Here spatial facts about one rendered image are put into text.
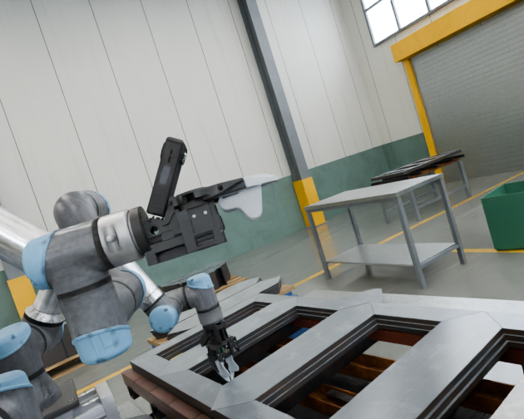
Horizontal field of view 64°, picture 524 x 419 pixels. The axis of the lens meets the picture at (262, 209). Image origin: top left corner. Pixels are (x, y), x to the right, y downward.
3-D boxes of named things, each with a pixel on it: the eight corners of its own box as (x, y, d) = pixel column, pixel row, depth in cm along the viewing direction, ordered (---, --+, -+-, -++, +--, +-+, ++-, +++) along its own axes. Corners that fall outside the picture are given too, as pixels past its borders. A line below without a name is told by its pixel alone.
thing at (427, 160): (380, 225, 741) (366, 179, 734) (437, 198, 820) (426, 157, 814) (417, 222, 667) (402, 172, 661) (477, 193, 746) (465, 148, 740)
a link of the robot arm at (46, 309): (-3, 357, 121) (64, 184, 120) (22, 338, 136) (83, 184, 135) (36, 371, 122) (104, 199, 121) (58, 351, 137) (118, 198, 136)
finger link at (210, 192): (247, 192, 60) (190, 209, 60) (243, 180, 60) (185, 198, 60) (246, 188, 56) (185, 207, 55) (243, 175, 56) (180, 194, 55)
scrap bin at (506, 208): (511, 233, 469) (497, 184, 465) (559, 229, 433) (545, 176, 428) (490, 252, 431) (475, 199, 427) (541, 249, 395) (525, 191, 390)
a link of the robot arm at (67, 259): (56, 289, 63) (37, 236, 62) (126, 267, 63) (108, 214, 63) (31, 304, 55) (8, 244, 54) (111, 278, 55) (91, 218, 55)
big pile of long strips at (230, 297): (256, 283, 279) (254, 275, 278) (294, 285, 246) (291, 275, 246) (146, 339, 233) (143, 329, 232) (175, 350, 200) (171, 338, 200)
